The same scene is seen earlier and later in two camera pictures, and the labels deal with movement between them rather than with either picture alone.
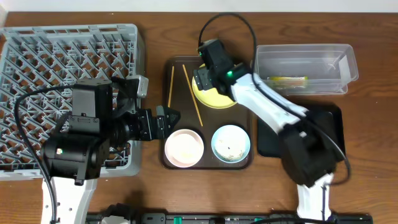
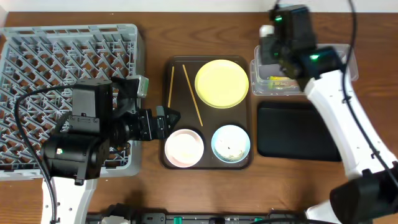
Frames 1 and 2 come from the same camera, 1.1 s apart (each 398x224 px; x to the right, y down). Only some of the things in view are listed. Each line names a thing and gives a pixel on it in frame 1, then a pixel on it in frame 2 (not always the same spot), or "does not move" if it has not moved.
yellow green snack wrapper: [288, 82] does not move
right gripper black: [199, 81] → [267, 50]
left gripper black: [152, 125] does not move
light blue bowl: [231, 144] does not move
